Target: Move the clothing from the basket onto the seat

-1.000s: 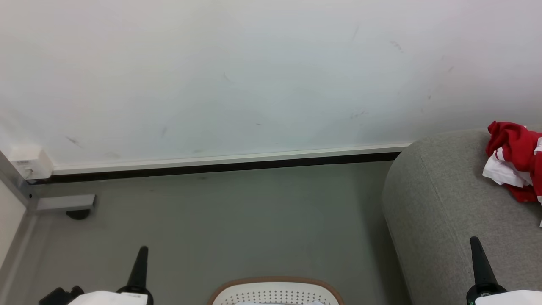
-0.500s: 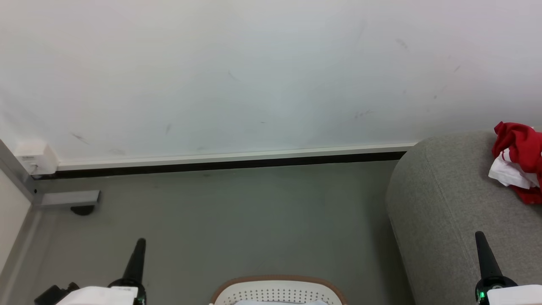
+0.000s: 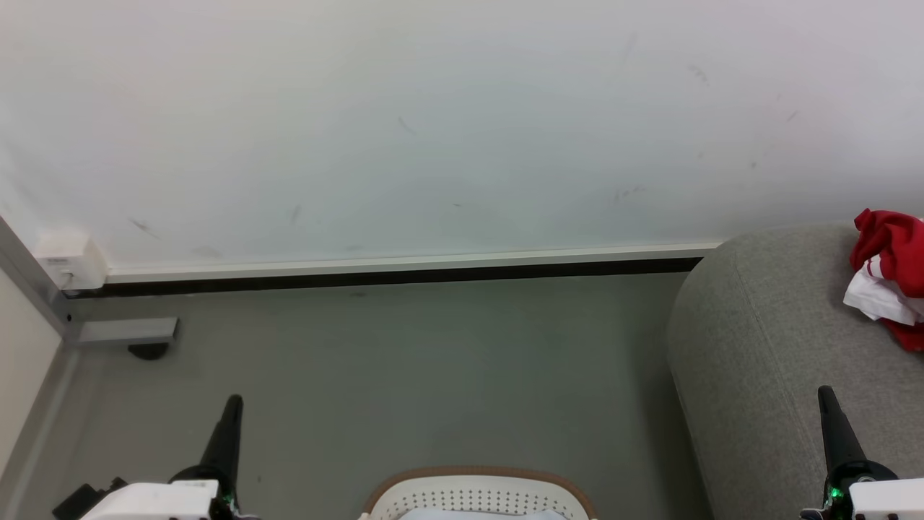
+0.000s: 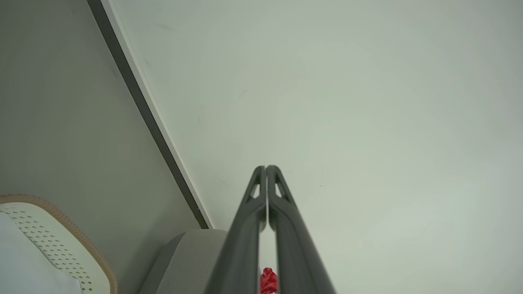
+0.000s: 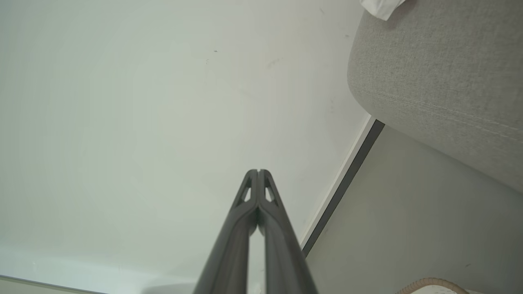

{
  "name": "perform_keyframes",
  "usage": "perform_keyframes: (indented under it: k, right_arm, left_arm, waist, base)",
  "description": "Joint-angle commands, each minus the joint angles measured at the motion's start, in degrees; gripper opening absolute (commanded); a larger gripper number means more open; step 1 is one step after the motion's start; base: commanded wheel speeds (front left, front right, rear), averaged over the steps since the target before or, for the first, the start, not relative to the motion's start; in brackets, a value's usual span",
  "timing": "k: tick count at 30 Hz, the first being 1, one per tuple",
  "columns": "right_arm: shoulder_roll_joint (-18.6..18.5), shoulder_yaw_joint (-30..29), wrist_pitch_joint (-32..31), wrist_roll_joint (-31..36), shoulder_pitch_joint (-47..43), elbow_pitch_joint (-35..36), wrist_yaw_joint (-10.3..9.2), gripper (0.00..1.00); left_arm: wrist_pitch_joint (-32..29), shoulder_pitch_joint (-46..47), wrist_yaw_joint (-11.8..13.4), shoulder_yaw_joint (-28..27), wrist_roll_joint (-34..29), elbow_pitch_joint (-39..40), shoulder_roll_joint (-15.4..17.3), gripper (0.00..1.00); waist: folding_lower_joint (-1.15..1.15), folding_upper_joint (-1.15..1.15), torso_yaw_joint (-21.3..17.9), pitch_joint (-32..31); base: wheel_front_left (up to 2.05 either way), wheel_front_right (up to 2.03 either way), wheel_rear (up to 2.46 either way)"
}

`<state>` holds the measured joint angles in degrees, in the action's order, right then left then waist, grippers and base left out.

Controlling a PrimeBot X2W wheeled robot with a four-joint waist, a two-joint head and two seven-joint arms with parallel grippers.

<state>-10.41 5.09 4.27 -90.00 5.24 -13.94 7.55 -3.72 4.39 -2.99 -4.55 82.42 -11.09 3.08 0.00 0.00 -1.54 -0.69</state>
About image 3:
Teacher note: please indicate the white garment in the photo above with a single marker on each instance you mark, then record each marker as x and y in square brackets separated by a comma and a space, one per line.
[476, 515]

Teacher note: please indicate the grey metal foot bar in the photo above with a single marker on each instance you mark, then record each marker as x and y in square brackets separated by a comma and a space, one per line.
[126, 331]

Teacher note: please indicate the grey fabric sofa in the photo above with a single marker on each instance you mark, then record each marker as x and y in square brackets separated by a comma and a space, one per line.
[758, 347]

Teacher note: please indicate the white laundry basket brown rim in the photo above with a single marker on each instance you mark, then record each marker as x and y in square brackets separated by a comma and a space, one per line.
[469, 498]

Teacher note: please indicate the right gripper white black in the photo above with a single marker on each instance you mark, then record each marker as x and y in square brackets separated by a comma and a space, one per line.
[888, 502]

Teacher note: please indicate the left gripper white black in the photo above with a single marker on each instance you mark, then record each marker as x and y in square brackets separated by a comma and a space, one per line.
[151, 502]

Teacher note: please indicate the white baseboard strip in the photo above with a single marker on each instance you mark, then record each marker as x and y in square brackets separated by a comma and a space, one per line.
[361, 263]

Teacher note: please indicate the grey metal frame profile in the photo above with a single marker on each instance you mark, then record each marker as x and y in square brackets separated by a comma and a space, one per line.
[36, 289]

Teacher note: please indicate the white wall box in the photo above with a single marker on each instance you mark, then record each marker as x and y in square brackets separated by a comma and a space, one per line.
[68, 260]

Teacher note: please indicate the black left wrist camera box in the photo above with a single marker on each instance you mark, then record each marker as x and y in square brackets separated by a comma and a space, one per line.
[83, 500]

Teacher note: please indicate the black caster wheel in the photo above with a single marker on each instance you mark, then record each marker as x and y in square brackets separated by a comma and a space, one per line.
[148, 352]

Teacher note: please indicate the red jersey with white sleeves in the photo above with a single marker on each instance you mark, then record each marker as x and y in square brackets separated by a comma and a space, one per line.
[891, 242]

